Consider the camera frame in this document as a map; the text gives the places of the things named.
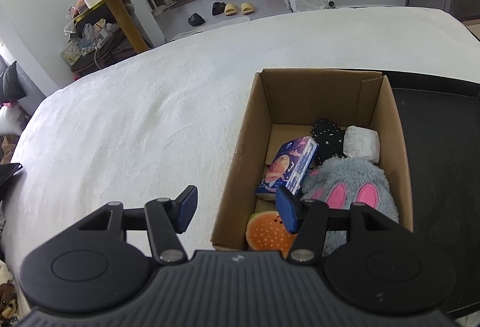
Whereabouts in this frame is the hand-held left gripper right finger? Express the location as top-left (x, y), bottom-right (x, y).
top-left (275, 185), bottom-right (404, 263)

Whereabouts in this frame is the grey plush paw slipper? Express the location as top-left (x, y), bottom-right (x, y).
top-left (300, 156), bottom-right (399, 256)

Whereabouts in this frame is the black pillow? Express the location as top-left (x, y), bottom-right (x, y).
top-left (0, 60), bottom-right (29, 106)

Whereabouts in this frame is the brown dog plush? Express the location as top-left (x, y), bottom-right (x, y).
top-left (0, 280), bottom-right (18, 321)

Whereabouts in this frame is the white plastic bag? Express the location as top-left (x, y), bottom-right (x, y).
top-left (0, 102), bottom-right (27, 136)

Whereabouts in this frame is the white packet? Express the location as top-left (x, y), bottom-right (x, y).
top-left (343, 125), bottom-right (380, 163)

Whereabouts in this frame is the blue printed tissue pack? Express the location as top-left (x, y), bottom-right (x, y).
top-left (255, 136), bottom-right (319, 200)

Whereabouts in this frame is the orange burger plush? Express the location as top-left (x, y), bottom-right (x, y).
top-left (245, 210), bottom-right (301, 252)

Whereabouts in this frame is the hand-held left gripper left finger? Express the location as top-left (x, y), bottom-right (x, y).
top-left (77, 184), bottom-right (199, 264)

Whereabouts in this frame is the cardboard box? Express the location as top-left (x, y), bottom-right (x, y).
top-left (211, 68), bottom-right (414, 252)

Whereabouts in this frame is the black tray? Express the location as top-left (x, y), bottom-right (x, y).
top-left (382, 72), bottom-right (480, 320)

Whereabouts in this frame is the light green printed box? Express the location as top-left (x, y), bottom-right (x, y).
top-left (61, 40), bottom-right (81, 65)

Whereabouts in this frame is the round table with wooden leg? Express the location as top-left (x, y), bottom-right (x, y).
top-left (73, 0), bottom-right (162, 53)

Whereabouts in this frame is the grey sofa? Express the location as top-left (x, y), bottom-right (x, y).
top-left (15, 64), bottom-right (47, 114)

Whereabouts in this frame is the black sock with white crosses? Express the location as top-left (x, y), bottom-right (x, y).
top-left (310, 119), bottom-right (346, 166)

